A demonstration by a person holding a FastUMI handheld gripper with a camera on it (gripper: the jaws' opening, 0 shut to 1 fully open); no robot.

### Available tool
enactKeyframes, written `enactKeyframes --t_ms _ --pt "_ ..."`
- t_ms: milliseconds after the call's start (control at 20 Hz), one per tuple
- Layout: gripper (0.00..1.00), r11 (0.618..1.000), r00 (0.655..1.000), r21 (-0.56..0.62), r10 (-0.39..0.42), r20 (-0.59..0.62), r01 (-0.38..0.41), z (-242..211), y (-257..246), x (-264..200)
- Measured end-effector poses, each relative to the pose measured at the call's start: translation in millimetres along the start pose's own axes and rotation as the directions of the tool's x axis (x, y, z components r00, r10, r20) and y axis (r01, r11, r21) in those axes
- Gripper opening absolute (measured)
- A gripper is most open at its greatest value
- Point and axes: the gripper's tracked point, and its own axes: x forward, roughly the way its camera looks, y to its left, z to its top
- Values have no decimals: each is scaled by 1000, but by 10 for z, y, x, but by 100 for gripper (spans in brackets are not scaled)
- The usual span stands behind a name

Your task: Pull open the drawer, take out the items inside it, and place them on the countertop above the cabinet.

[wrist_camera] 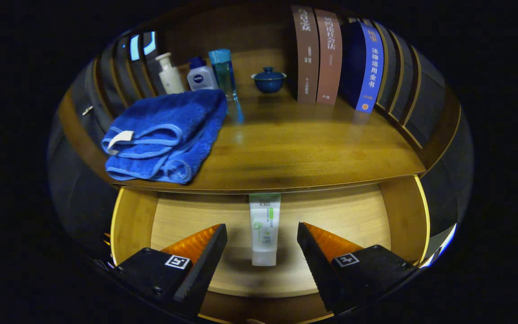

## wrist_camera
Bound blue lidded teacup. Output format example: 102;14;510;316
250;67;287;94

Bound light brown book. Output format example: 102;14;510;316
314;8;343;106

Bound wooden countertop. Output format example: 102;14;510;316
106;49;426;194

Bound wooden drawer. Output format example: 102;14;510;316
110;175;431;324

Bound white tube with green label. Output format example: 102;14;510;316
249;193;281;267

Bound clear teal bottle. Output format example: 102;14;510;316
208;49;238;101

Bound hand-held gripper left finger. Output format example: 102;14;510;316
106;223;228;315

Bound blue book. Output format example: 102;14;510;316
339;20;384;113

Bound folded blue towel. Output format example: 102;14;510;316
101;89;228;185

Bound white pump bottle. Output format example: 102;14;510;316
155;52;185;95

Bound white bottle with blue cap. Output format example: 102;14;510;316
186;56;219;91

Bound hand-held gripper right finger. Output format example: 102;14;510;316
297;222;419;315

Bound dark brown book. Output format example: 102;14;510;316
290;4;320;104

